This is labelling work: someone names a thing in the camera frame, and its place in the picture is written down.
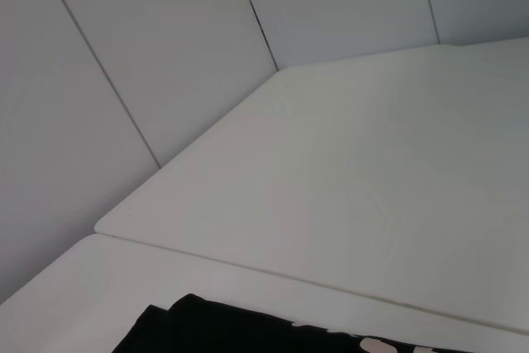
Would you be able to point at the black shirt with FREE print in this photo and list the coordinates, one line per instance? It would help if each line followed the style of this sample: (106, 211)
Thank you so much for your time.
(248, 330)

